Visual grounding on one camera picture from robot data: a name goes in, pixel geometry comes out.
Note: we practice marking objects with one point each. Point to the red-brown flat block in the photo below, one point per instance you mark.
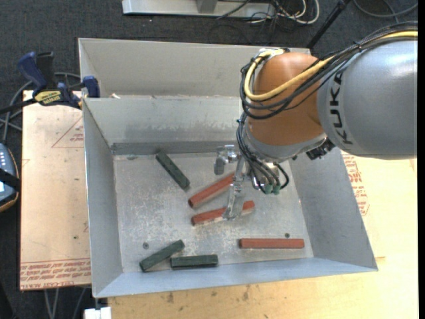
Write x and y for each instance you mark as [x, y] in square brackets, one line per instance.
[271, 243]
[209, 192]
[207, 216]

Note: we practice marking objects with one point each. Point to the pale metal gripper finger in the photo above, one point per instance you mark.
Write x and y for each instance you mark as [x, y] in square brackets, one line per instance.
[230, 201]
[239, 199]

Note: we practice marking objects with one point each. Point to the dark green flat block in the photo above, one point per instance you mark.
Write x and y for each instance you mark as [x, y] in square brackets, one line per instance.
[172, 170]
[162, 255]
[194, 261]

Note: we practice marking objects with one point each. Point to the grey metal bin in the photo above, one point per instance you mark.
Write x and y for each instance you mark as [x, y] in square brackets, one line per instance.
[159, 204]

